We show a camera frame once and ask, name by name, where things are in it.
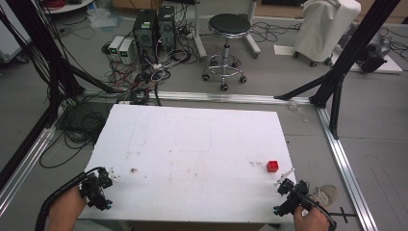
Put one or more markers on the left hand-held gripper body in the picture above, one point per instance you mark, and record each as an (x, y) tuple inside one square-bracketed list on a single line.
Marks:
[(95, 192)]

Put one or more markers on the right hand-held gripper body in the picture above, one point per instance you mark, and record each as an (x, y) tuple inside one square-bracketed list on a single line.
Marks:
[(292, 197)]

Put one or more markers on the red cube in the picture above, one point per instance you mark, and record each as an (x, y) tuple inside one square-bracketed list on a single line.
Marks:
[(272, 166)]

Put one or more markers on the person's right hand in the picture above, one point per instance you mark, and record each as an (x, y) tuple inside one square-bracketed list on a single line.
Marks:
[(310, 219)]

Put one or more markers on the person's left hand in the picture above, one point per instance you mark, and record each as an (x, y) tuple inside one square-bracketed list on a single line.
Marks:
[(66, 210)]

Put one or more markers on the person's grey shoe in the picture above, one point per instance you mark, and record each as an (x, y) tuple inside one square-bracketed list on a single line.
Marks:
[(326, 194)]

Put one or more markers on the white bench power supply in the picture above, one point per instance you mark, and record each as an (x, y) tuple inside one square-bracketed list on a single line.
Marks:
[(126, 51), (115, 46)]

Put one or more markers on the white paper sheet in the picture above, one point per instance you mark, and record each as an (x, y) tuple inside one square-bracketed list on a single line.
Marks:
[(284, 49)]

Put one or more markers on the black computer tower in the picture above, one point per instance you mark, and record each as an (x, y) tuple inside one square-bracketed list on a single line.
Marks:
[(145, 32), (166, 27)]

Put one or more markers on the grey and black device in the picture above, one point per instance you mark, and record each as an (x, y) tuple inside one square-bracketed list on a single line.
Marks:
[(373, 54)]

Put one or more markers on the white floor board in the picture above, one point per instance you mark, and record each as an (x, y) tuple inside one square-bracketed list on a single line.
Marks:
[(389, 65)]

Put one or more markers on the white covered cart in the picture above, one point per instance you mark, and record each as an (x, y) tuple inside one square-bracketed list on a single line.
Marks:
[(324, 29)]

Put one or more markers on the clear plastic bag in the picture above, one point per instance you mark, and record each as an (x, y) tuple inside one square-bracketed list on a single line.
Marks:
[(102, 17)]

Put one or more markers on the black round stool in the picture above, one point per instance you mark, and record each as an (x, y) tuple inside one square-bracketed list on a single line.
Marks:
[(228, 25)]

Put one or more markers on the round white table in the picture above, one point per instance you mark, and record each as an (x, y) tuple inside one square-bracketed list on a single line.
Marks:
[(67, 5)]

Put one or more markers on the aluminium floor rail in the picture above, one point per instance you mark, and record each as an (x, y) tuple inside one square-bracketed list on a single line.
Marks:
[(224, 97), (346, 173), (22, 173)]

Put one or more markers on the black frame strut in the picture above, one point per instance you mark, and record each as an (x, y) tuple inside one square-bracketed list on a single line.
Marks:
[(41, 45), (349, 57)]

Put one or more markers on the white table leg frame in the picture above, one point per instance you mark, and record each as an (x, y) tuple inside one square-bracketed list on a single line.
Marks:
[(200, 38)]

